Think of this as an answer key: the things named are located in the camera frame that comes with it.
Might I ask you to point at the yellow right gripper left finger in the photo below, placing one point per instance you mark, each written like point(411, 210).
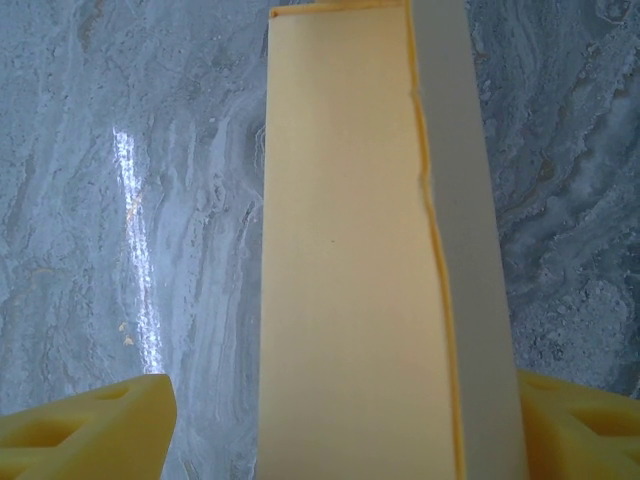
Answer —
point(90, 435)

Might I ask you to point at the yellow paper box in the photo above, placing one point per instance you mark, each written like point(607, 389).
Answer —
point(350, 250)

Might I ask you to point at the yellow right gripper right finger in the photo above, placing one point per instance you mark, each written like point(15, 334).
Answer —
point(585, 440)

